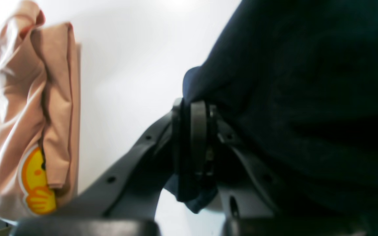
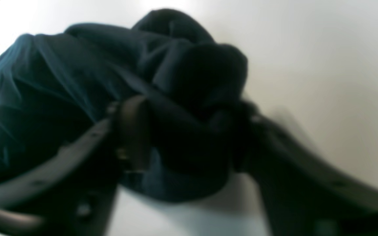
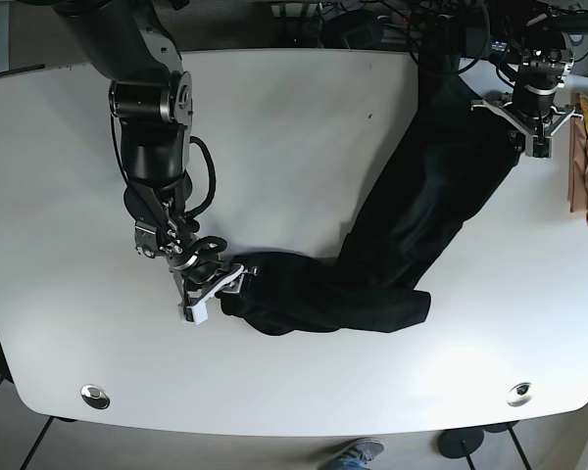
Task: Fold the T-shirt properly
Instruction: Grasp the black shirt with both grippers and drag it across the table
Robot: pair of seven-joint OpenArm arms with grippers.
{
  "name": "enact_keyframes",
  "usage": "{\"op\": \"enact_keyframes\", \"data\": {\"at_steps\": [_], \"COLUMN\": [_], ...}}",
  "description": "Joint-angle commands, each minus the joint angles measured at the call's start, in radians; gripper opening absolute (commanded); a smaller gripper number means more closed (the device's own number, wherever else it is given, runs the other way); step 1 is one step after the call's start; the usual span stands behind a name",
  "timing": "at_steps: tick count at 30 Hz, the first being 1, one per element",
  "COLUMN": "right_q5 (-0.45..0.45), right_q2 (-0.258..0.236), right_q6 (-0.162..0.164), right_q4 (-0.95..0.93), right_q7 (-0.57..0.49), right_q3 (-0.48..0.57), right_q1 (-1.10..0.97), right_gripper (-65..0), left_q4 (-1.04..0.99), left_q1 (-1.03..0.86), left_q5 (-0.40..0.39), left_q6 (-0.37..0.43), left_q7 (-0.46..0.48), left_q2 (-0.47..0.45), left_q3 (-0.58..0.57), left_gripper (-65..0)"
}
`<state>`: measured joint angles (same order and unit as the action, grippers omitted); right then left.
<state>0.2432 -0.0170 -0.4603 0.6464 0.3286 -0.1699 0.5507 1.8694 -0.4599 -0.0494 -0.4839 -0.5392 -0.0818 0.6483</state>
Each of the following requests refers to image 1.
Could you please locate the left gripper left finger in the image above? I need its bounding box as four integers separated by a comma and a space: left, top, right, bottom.
10, 98, 184, 236

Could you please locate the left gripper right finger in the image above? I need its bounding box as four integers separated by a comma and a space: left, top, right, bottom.
191, 101, 279, 236

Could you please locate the black T-shirt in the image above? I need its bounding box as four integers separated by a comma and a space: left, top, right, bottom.
182, 0, 378, 236

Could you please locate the beige T-shirt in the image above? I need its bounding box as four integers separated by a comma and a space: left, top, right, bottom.
0, 0, 80, 223

